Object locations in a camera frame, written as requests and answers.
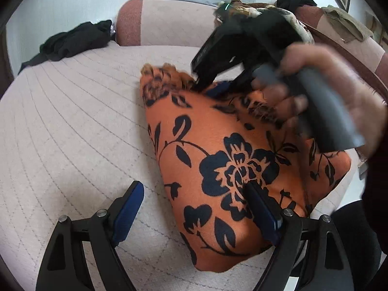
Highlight brown cloth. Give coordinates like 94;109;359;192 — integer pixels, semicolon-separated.
230;1;269;10

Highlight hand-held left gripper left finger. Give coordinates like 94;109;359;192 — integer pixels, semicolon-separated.
36;181;144;291

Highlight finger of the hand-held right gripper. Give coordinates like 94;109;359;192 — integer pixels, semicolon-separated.
205;66;257;99
193;72;219;94

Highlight person's right hand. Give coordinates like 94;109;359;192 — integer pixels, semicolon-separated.
251;43;388;159

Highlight black garment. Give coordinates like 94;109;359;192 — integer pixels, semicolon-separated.
18;20;113;75

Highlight person's dark trousers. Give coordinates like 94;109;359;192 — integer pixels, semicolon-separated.
299;145;388;291

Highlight orange black floral blouse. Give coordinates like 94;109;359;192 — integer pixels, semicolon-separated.
139;63;352;272

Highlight pink quilted bed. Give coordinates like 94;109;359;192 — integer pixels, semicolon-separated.
0;41;361;291

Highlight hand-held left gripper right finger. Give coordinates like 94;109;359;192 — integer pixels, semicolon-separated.
245;183;381;291

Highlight black cloth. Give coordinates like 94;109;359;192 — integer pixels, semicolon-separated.
276;0;317;9

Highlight beige towel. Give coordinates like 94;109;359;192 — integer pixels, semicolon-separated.
321;5;375;42

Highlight cream floral blanket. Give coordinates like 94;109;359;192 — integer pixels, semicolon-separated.
215;1;315;45

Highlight pink sofa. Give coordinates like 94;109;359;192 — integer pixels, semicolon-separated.
117;0;388;104

